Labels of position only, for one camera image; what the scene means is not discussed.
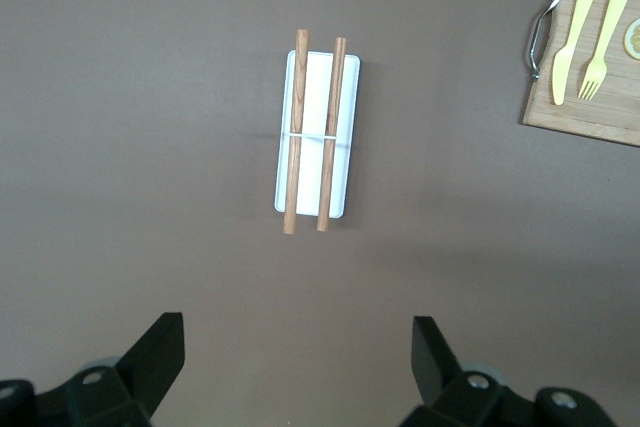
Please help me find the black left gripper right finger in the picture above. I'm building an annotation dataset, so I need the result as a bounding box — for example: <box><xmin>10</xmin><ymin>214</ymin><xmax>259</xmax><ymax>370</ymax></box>
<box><xmin>401</xmin><ymin>315</ymin><xmax>612</xmax><ymax>427</ymax></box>

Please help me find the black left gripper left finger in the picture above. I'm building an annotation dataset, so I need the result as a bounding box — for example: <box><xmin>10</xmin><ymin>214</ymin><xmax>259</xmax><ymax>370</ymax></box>
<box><xmin>0</xmin><ymin>311</ymin><xmax>186</xmax><ymax>427</ymax></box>

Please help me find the wooden rack rod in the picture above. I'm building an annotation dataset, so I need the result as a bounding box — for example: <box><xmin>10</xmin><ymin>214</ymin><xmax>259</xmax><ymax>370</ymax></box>
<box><xmin>281</xmin><ymin>27</ymin><xmax>313</xmax><ymax>236</ymax></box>
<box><xmin>315</xmin><ymin>36</ymin><xmax>349</xmax><ymax>234</ymax></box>

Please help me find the white rack tray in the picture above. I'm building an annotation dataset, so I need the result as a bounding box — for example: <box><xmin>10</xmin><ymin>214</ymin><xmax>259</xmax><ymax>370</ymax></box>
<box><xmin>273</xmin><ymin>49</ymin><xmax>363</xmax><ymax>220</ymax></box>

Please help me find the wooden cutting board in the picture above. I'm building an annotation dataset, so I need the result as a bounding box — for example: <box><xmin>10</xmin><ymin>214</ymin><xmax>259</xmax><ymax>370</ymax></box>
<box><xmin>521</xmin><ymin>0</ymin><xmax>640</xmax><ymax>149</ymax></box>

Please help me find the yellow plastic knife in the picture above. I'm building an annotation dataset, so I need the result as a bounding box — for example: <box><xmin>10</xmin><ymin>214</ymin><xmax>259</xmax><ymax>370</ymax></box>
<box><xmin>551</xmin><ymin>0</ymin><xmax>601</xmax><ymax>107</ymax></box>

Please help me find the yellow plastic fork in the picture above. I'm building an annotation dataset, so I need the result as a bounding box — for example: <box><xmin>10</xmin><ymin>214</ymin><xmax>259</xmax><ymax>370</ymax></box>
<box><xmin>577</xmin><ymin>0</ymin><xmax>634</xmax><ymax>101</ymax></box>

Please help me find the dried lemon slice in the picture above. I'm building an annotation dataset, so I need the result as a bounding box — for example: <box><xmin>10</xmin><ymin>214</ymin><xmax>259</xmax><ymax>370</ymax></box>
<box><xmin>622</xmin><ymin>16</ymin><xmax>640</xmax><ymax>60</ymax></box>

